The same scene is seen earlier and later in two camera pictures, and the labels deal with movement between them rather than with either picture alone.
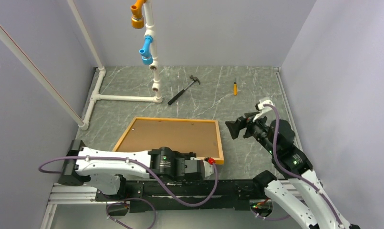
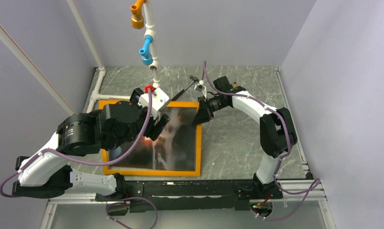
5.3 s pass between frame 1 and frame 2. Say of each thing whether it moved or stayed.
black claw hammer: stayed
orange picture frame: moved
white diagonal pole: stayed
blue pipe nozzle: stayed
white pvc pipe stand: stayed
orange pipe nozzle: stayed
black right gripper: moved
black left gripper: moved
